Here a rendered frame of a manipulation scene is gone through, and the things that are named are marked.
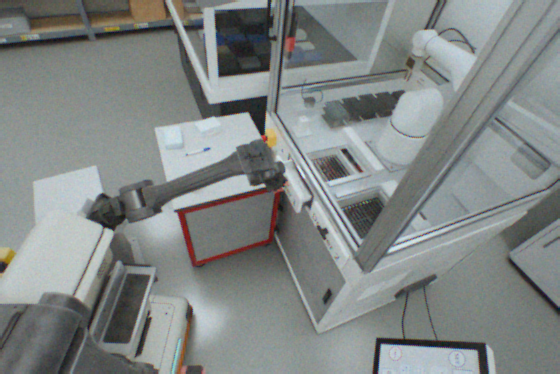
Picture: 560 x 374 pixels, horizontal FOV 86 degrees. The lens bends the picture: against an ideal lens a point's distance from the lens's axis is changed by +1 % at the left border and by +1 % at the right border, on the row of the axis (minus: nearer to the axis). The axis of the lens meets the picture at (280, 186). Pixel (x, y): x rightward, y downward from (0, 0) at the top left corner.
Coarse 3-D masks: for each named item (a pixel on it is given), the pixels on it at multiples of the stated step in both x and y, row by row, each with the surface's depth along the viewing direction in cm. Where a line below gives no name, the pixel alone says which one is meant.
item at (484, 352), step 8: (376, 344) 95; (384, 344) 94; (392, 344) 92; (400, 344) 90; (408, 344) 89; (416, 344) 87; (424, 344) 86; (432, 344) 84; (440, 344) 83; (448, 344) 82; (456, 344) 80; (464, 344) 79; (472, 344) 78; (480, 344) 77; (376, 352) 94; (480, 352) 76; (488, 352) 75; (376, 360) 92; (480, 360) 75; (488, 360) 74; (376, 368) 91; (480, 368) 74; (488, 368) 73
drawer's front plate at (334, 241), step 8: (312, 208) 137; (320, 208) 132; (320, 216) 131; (320, 224) 133; (328, 224) 127; (336, 240) 123; (328, 248) 131; (336, 248) 124; (344, 248) 121; (336, 256) 126; (344, 256) 119; (336, 264) 127; (344, 264) 124
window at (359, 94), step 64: (320, 0) 99; (384, 0) 74; (448, 0) 59; (512, 0) 49; (320, 64) 108; (384, 64) 79; (448, 64) 62; (320, 128) 120; (384, 128) 85; (384, 192) 92
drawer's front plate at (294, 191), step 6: (276, 156) 150; (288, 174) 143; (288, 180) 142; (288, 186) 144; (294, 186) 138; (288, 192) 146; (294, 192) 138; (294, 198) 141; (300, 198) 134; (300, 204) 137; (300, 210) 141
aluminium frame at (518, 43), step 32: (544, 0) 44; (512, 32) 49; (544, 32) 45; (480, 64) 55; (512, 64) 50; (480, 96) 56; (448, 128) 64; (480, 128) 60; (416, 160) 75; (448, 160) 66; (320, 192) 130; (416, 192) 78; (544, 192) 129; (384, 224) 93; (480, 224) 125; (384, 256) 104
